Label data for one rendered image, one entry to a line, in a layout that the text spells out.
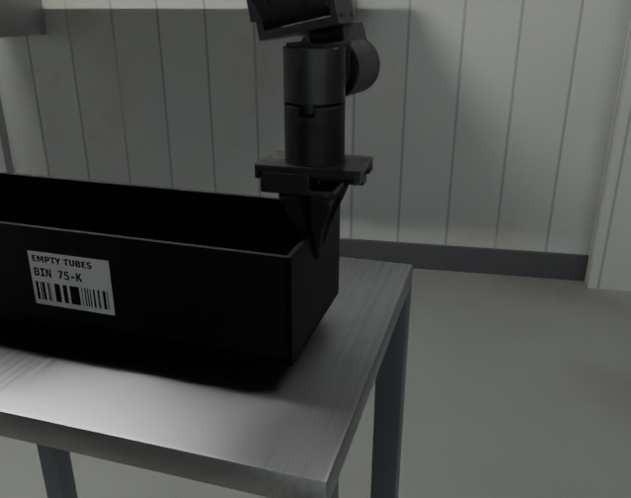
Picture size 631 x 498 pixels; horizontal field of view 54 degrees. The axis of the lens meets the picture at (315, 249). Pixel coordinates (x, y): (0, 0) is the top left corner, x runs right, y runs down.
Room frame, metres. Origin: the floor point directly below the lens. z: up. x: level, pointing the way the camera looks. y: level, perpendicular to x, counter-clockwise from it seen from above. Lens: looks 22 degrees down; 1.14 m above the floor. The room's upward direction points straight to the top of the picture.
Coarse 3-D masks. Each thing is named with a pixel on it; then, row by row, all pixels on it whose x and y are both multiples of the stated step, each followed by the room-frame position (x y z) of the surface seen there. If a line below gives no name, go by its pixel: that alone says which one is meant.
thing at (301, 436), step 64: (0, 320) 0.64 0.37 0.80; (384, 320) 0.64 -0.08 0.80; (0, 384) 0.50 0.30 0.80; (64, 384) 0.50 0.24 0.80; (128, 384) 0.50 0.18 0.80; (192, 384) 0.50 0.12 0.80; (256, 384) 0.50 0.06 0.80; (320, 384) 0.50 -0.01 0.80; (384, 384) 0.77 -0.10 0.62; (64, 448) 0.44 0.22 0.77; (128, 448) 0.43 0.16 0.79; (192, 448) 0.41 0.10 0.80; (256, 448) 0.41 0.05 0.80; (320, 448) 0.41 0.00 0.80; (384, 448) 0.77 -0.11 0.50
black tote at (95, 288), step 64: (0, 192) 0.79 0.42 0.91; (64, 192) 0.76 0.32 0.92; (128, 192) 0.74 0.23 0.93; (192, 192) 0.71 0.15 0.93; (0, 256) 0.59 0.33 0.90; (64, 256) 0.57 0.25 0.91; (128, 256) 0.55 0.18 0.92; (192, 256) 0.53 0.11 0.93; (256, 256) 0.51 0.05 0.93; (64, 320) 0.57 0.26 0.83; (128, 320) 0.55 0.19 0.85; (192, 320) 0.53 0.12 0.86; (256, 320) 0.51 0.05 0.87; (320, 320) 0.59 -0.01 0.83
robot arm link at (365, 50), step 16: (336, 0) 0.55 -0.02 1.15; (256, 16) 0.58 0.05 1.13; (336, 16) 0.55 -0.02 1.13; (352, 16) 0.57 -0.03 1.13; (272, 32) 0.58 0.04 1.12; (288, 32) 0.57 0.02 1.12; (304, 32) 0.58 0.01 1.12; (320, 32) 0.62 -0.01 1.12; (336, 32) 0.61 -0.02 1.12; (352, 32) 0.63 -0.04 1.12; (352, 48) 0.61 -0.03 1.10; (368, 48) 0.64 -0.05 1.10; (352, 64) 0.61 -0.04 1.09; (368, 64) 0.63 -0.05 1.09; (352, 80) 0.61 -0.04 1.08; (368, 80) 0.63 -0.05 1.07
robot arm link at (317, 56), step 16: (288, 48) 0.56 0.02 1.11; (304, 48) 0.55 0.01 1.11; (320, 48) 0.55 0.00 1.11; (336, 48) 0.56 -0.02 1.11; (288, 64) 0.56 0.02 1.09; (304, 64) 0.55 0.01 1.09; (320, 64) 0.55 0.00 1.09; (336, 64) 0.56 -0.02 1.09; (288, 80) 0.56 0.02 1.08; (304, 80) 0.55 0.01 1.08; (320, 80) 0.55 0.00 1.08; (336, 80) 0.56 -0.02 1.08; (288, 96) 0.56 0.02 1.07; (304, 96) 0.55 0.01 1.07; (320, 96) 0.55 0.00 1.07; (336, 96) 0.56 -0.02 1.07; (304, 112) 0.56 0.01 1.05
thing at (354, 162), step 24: (288, 120) 0.56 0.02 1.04; (312, 120) 0.55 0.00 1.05; (336, 120) 0.56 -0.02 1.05; (288, 144) 0.56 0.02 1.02; (312, 144) 0.55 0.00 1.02; (336, 144) 0.56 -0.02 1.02; (264, 168) 0.56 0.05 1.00; (288, 168) 0.55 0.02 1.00; (312, 168) 0.55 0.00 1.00; (336, 168) 0.55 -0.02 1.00; (360, 168) 0.54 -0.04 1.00
